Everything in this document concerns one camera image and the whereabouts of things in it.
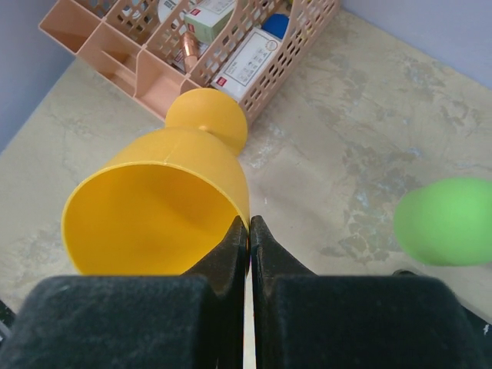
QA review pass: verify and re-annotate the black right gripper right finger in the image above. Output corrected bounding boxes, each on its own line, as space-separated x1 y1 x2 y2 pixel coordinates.
250 216 491 368

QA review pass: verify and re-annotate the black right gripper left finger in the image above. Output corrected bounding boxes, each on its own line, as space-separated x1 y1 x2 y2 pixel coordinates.
1 219 248 368

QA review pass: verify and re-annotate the yellow plastic wine glass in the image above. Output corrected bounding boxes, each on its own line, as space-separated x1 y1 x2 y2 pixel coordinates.
61 88 250 275

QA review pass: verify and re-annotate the green plastic wine glass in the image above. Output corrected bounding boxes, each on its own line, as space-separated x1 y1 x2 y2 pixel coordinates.
393 178 491 267

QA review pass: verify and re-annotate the pink plastic file organizer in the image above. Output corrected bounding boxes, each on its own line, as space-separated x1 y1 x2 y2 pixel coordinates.
39 1 341 122

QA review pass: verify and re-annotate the white box with red logo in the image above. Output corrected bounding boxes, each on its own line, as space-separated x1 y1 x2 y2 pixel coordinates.
211 27 281 101

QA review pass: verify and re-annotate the copper tube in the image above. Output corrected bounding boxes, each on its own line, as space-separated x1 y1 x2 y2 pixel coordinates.
181 32 199 73

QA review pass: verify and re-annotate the green white small box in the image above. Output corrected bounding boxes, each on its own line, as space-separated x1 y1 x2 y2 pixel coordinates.
184 1 235 45

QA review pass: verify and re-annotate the blue round object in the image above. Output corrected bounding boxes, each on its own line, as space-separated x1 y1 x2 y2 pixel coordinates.
261 13 289 39

